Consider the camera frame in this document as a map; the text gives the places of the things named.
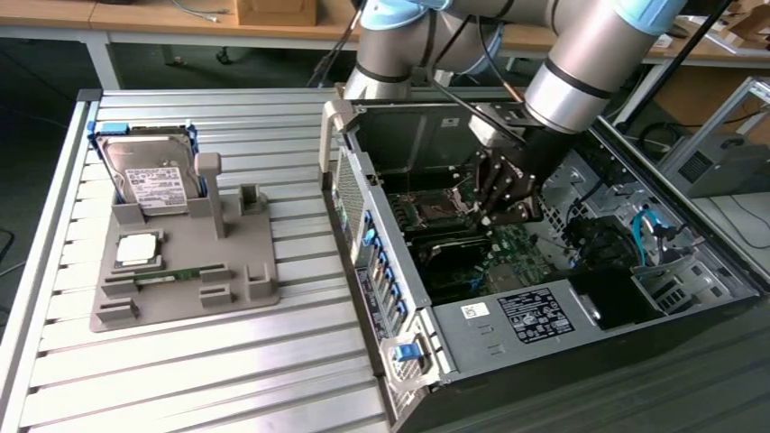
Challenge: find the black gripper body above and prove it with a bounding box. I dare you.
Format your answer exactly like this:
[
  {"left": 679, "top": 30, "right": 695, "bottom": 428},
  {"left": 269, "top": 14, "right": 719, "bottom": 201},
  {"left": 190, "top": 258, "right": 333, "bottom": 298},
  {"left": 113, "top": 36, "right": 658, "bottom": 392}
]
[{"left": 485, "top": 128, "right": 583, "bottom": 199}]

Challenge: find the graphics card with fan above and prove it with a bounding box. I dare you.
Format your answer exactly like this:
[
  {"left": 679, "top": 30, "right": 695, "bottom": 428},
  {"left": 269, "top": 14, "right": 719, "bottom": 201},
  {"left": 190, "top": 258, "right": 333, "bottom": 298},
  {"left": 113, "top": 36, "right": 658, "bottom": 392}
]
[{"left": 409, "top": 233, "right": 493, "bottom": 276}]

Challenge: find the beige card retention latch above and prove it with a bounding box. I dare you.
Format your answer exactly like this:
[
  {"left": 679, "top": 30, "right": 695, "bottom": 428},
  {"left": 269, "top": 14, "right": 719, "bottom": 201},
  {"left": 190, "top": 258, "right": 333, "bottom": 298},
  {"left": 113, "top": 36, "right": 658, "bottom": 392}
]
[{"left": 316, "top": 99, "right": 357, "bottom": 175}]

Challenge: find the metal socket cover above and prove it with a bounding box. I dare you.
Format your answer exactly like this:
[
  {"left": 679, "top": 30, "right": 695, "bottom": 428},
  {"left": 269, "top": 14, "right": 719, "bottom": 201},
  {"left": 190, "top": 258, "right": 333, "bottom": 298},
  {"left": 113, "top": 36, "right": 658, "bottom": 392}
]
[{"left": 448, "top": 173, "right": 477, "bottom": 213}]

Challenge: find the silver disk bay cage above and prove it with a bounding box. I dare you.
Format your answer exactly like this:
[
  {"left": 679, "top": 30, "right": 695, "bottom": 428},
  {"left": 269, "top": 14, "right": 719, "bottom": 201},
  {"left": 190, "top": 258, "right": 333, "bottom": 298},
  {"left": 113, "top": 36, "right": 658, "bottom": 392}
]
[{"left": 537, "top": 152, "right": 603, "bottom": 235}]

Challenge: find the green motherboard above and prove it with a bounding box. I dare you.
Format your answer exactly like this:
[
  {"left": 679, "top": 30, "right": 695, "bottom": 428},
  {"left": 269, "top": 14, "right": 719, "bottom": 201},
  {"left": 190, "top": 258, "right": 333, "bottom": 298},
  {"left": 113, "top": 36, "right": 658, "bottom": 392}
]
[{"left": 384, "top": 189, "right": 557, "bottom": 303}]

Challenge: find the CPU socket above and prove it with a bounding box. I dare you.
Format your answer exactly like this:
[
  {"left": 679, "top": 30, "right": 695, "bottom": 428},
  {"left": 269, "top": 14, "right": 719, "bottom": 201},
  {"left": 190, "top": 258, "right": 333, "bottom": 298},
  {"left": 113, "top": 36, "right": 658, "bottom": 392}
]
[{"left": 413, "top": 198, "right": 457, "bottom": 223}]

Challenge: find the open black PC case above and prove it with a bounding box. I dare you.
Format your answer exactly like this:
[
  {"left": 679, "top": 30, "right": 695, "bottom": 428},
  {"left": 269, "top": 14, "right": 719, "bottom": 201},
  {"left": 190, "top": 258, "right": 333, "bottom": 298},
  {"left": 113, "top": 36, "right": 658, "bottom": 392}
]
[{"left": 317, "top": 92, "right": 763, "bottom": 433}]

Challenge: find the grey power supply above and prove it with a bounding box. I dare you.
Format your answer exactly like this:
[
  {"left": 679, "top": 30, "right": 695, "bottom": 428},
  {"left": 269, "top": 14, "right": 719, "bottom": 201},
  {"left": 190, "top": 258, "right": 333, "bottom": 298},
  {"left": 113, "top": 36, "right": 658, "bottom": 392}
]
[{"left": 429, "top": 278, "right": 603, "bottom": 375}]

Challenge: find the grey computer tower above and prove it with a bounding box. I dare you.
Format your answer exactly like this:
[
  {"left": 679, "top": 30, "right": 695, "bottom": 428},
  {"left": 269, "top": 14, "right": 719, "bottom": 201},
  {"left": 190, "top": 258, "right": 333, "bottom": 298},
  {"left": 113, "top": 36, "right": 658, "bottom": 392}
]
[{"left": 658, "top": 133, "right": 770, "bottom": 199}]

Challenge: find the black tripod pole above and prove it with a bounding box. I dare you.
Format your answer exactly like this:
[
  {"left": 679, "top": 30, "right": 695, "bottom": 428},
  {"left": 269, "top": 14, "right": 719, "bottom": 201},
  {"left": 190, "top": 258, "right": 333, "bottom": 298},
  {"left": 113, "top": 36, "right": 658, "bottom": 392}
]
[{"left": 611, "top": 0, "right": 739, "bottom": 134}]

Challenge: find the wooden desk with clutter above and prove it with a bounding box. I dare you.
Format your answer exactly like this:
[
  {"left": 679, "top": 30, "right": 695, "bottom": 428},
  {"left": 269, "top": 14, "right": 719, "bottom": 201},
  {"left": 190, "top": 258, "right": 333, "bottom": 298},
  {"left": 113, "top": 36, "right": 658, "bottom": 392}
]
[{"left": 497, "top": 17, "right": 770, "bottom": 132}]

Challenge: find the black monitor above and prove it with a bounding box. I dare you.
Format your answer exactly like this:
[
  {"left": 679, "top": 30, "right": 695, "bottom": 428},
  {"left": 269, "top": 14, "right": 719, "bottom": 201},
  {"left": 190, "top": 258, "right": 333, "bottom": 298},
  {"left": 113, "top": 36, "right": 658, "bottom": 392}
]
[{"left": 666, "top": 0, "right": 732, "bottom": 40}]

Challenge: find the folded brown cardboard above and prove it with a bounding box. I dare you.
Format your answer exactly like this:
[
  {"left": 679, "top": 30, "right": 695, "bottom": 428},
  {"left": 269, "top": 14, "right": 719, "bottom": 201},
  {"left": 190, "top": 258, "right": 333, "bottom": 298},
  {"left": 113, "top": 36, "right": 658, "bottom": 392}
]
[{"left": 724, "top": 3, "right": 770, "bottom": 50}]

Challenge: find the grey parts rack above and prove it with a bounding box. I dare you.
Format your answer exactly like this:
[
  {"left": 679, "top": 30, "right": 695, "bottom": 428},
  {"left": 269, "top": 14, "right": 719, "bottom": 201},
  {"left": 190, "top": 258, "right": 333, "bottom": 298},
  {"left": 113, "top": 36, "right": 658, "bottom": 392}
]
[{"left": 88, "top": 152, "right": 283, "bottom": 334}]

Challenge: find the brown cardboard box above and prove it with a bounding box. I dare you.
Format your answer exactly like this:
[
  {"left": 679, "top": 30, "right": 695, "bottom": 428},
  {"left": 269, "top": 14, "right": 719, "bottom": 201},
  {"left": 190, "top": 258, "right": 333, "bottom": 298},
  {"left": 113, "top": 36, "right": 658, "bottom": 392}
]
[{"left": 233, "top": 0, "right": 319, "bottom": 26}]

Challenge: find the green RAM stick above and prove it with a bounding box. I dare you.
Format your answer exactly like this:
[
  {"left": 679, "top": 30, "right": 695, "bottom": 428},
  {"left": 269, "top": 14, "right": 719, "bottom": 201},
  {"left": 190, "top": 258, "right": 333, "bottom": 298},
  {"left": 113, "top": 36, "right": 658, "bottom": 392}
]
[{"left": 132, "top": 266, "right": 205, "bottom": 284}]

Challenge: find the silver hard disk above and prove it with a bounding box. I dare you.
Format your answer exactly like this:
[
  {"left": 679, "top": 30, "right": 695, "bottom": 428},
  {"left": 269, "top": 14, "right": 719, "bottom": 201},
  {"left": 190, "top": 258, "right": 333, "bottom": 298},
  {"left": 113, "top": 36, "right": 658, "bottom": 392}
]
[{"left": 94, "top": 127, "right": 203, "bottom": 217}]

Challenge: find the silver CPU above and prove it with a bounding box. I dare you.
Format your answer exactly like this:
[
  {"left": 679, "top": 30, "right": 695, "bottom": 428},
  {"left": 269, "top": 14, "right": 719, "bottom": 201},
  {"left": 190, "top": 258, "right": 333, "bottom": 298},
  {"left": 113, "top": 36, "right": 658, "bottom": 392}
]
[{"left": 113, "top": 233, "right": 165, "bottom": 268}]

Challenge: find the blue disk caddy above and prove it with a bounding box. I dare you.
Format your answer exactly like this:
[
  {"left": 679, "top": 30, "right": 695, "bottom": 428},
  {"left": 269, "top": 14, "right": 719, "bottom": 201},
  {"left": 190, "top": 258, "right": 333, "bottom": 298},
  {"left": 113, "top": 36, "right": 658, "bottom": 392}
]
[{"left": 85, "top": 118, "right": 211, "bottom": 207}]

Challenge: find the wooden desk with white legs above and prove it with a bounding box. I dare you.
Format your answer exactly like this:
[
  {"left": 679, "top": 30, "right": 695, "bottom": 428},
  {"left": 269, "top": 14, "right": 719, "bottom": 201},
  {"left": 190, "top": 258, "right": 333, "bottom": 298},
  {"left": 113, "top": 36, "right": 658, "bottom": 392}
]
[{"left": 0, "top": 0, "right": 361, "bottom": 91}]

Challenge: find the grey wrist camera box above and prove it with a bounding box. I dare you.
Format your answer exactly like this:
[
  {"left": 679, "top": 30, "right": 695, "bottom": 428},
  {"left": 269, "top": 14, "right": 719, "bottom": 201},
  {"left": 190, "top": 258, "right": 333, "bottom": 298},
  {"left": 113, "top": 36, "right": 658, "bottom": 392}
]
[{"left": 467, "top": 102, "right": 531, "bottom": 148}]

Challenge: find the black camera cable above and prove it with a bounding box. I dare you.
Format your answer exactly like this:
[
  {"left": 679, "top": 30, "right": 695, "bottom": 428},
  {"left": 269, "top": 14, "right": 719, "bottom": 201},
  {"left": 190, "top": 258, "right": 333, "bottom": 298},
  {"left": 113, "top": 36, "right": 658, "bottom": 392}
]
[{"left": 413, "top": 13, "right": 531, "bottom": 145}]

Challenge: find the blue disk wire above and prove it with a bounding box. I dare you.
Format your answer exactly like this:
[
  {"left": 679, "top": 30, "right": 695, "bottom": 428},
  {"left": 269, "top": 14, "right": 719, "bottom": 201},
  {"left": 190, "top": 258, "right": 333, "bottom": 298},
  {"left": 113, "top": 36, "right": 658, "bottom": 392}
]
[{"left": 630, "top": 205, "right": 670, "bottom": 267}]

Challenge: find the aluminium frame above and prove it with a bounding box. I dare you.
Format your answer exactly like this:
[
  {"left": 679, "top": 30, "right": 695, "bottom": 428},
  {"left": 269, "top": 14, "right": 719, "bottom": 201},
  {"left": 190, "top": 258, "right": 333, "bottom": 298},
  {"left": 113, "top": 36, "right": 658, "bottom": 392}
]
[{"left": 660, "top": 76, "right": 770, "bottom": 159}]

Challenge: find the hanging cable with plug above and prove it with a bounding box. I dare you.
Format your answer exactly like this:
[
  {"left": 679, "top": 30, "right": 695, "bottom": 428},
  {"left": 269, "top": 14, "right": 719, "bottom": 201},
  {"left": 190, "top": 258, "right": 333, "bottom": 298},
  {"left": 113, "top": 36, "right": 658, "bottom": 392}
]
[{"left": 307, "top": 6, "right": 363, "bottom": 88}]

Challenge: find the white cable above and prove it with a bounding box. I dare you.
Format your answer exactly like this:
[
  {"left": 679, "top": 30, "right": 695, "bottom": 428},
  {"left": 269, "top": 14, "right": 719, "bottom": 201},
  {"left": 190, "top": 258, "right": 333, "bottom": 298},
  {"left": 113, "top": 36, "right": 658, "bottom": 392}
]
[{"left": 169, "top": 0, "right": 233, "bottom": 23}]

